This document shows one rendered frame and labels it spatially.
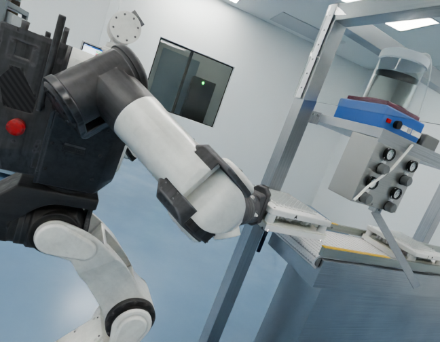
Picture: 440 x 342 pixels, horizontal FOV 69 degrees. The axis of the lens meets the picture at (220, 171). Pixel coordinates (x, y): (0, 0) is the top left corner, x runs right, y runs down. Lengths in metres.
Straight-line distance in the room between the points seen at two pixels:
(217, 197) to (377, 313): 1.22
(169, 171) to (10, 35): 0.42
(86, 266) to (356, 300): 1.02
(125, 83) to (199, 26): 5.36
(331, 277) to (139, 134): 0.88
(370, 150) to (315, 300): 0.58
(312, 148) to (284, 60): 1.79
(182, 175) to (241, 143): 5.63
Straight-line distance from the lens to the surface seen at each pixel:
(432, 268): 1.63
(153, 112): 0.52
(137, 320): 1.01
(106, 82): 0.56
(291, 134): 1.23
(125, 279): 0.98
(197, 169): 0.47
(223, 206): 0.50
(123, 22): 0.79
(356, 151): 1.07
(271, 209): 0.94
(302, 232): 1.05
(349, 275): 1.26
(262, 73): 6.10
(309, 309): 1.32
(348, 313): 1.47
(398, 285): 1.51
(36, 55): 0.74
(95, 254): 0.89
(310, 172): 6.76
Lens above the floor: 1.22
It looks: 10 degrees down
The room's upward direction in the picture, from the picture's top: 20 degrees clockwise
